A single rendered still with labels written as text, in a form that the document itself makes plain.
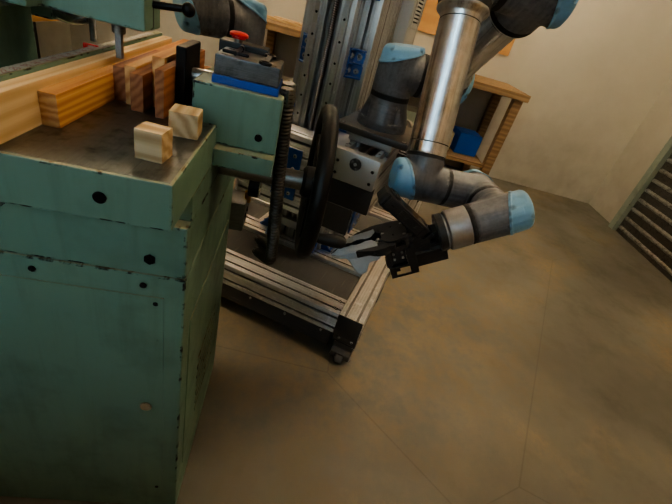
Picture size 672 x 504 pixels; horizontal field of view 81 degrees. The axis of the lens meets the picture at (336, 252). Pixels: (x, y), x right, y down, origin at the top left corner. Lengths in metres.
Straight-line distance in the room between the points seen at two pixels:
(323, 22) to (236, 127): 0.77
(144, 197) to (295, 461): 0.96
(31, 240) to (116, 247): 0.11
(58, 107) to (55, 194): 0.12
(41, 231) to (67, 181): 0.17
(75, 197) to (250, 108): 0.28
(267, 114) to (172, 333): 0.38
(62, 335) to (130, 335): 0.11
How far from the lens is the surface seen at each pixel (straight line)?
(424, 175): 0.77
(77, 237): 0.64
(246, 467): 1.25
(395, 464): 1.36
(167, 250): 0.60
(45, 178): 0.52
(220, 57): 0.66
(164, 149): 0.51
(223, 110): 0.66
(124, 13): 0.71
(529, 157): 4.39
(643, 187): 4.23
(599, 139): 4.59
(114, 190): 0.49
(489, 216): 0.73
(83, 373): 0.83
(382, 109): 1.20
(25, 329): 0.80
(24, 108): 0.57
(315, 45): 1.38
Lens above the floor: 1.11
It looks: 32 degrees down
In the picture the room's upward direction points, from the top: 16 degrees clockwise
